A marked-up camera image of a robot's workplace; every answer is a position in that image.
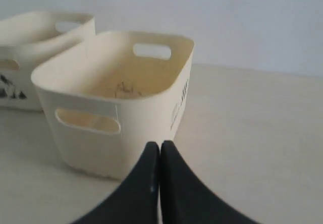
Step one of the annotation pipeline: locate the cream plastic bin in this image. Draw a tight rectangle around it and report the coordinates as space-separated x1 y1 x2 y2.
31 31 195 179
1 11 95 111

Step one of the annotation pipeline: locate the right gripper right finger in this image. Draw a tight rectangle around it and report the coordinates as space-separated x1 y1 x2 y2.
160 140 255 223

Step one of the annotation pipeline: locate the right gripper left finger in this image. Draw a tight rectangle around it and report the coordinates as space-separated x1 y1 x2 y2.
74 142 160 224

